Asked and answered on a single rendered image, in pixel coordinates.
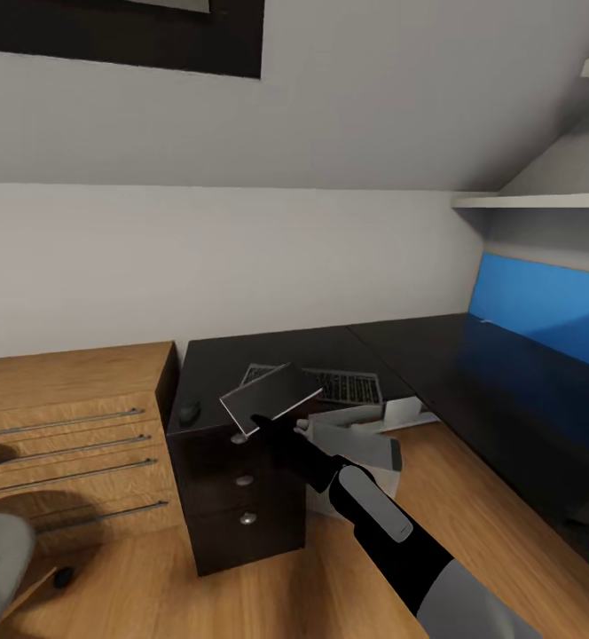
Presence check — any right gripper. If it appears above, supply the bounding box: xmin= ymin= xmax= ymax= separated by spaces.
xmin=251 ymin=414 xmax=318 ymax=480

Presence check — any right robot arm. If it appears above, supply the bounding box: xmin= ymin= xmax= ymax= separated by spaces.
xmin=251 ymin=414 xmax=546 ymax=639

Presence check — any swivel chair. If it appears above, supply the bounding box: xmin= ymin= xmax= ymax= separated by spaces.
xmin=0 ymin=512 xmax=73 ymax=623

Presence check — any mouse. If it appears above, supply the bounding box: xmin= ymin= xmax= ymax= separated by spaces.
xmin=178 ymin=401 xmax=200 ymax=422

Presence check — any keyboard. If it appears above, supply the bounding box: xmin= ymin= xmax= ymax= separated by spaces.
xmin=240 ymin=365 xmax=385 ymax=406

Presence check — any notebook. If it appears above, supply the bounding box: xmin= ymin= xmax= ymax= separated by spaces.
xmin=220 ymin=363 xmax=321 ymax=437

